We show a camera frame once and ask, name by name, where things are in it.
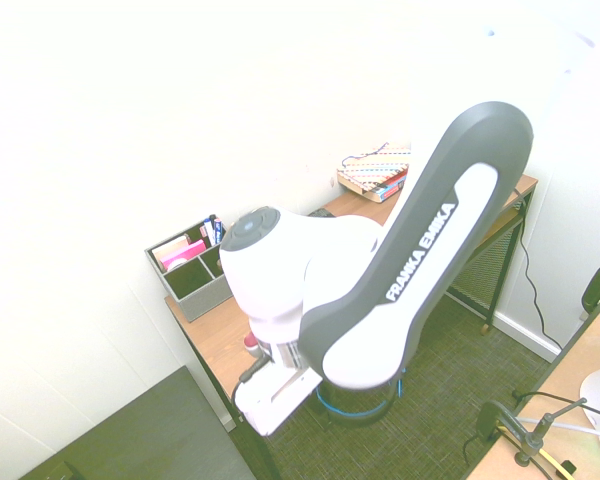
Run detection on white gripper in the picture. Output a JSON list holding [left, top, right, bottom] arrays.
[[232, 367, 324, 438]]

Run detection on grey desk organizer box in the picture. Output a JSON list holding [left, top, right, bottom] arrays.
[[144, 212, 236, 324]]

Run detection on pink sticky notes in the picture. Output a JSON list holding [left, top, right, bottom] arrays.
[[160, 239, 207, 272]]

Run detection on tan notepad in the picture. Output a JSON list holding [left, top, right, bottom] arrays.
[[152, 236, 190, 262]]

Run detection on red and blue book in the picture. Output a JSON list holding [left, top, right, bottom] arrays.
[[339, 168, 411, 205]]

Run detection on yellow tape strip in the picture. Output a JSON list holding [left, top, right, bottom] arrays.
[[538, 447, 574, 480]]

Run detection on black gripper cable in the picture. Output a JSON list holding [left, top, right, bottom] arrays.
[[231, 351, 277, 402]]

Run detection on black thin desk cable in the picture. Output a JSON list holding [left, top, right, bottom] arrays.
[[511, 388, 600, 422]]

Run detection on black wall power cable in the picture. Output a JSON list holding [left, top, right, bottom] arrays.
[[511, 187, 564, 354]]

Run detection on black loop handle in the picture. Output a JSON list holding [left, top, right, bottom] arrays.
[[578, 264, 600, 322]]

